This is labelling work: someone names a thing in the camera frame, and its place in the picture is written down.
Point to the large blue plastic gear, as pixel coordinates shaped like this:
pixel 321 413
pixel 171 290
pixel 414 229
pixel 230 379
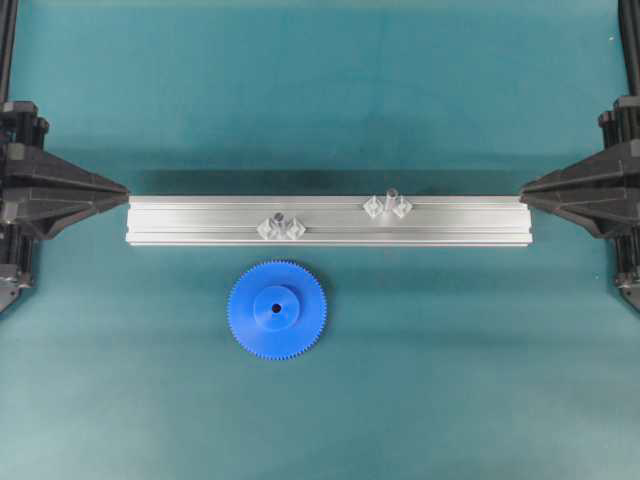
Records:
pixel 277 310

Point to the black right frame post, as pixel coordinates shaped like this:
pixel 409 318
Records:
pixel 628 19

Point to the long aluminium extrusion rail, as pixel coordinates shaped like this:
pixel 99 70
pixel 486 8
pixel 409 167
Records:
pixel 434 221

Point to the right steel shaft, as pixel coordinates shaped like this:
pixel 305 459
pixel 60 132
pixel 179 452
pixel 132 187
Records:
pixel 390 202

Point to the black frame post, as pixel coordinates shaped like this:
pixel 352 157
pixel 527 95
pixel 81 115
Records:
pixel 628 19
pixel 8 19

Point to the black left frame post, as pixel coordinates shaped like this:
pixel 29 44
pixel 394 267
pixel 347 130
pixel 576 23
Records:
pixel 8 19

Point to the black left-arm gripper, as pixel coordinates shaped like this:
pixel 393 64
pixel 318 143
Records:
pixel 69 194

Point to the clear bracket of shaft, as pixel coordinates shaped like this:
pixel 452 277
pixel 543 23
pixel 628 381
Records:
pixel 402 207
pixel 295 229
pixel 268 229
pixel 373 207

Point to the left steel shaft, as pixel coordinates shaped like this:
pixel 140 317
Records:
pixel 279 225

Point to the steel shaft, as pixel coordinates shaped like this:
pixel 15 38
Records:
pixel 390 202
pixel 279 225

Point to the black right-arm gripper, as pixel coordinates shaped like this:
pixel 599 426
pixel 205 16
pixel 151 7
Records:
pixel 618 219

